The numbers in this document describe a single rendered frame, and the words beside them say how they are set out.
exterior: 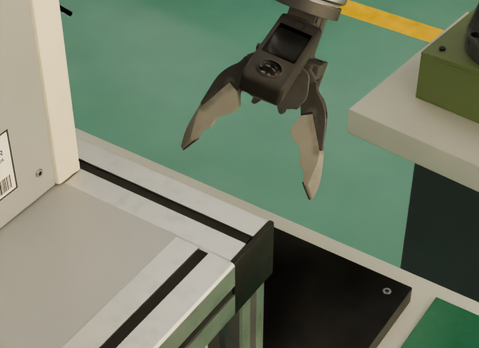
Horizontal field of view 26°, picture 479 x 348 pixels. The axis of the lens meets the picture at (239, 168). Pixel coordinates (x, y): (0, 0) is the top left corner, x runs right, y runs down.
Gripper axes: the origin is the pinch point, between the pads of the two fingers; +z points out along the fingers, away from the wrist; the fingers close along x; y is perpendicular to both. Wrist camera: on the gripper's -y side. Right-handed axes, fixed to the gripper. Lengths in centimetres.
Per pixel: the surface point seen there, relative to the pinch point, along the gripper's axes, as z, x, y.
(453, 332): 6.6, -26.3, -2.1
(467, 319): 5.4, -27.2, -0.2
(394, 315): 6.9, -20.1, -3.3
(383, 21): -8, 9, 194
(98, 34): 21, 80, 169
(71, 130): -10.1, 4.2, -44.6
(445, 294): 4.6, -24.4, 2.7
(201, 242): -7.1, -6.5, -46.5
